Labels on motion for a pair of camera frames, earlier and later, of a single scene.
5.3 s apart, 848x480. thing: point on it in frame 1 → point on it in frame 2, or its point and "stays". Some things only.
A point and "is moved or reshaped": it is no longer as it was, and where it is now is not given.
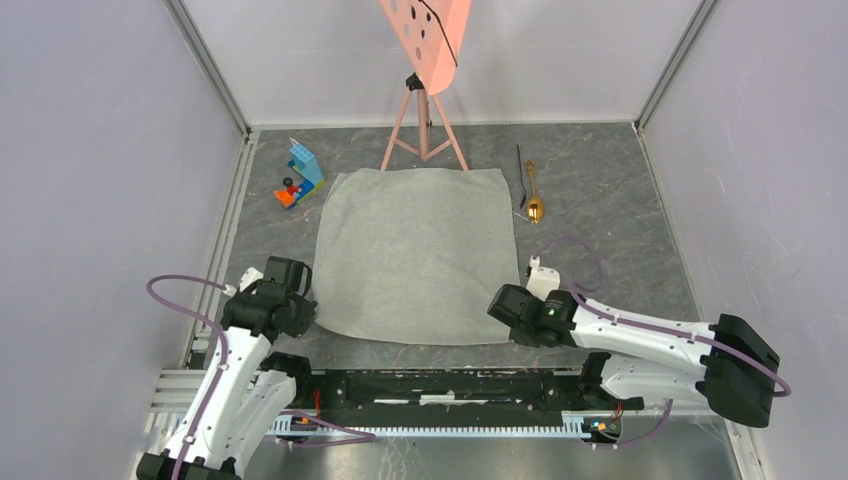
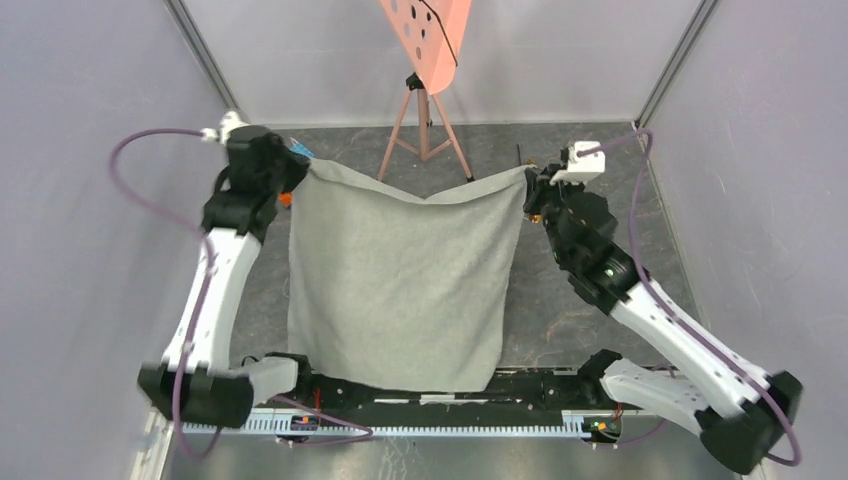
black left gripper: [291, 316] → [289, 168]
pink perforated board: [432, 34] stays
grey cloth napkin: [413, 256] is moved or reshaped
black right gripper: [502, 312] → [535, 188]
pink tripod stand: [413, 82] stays
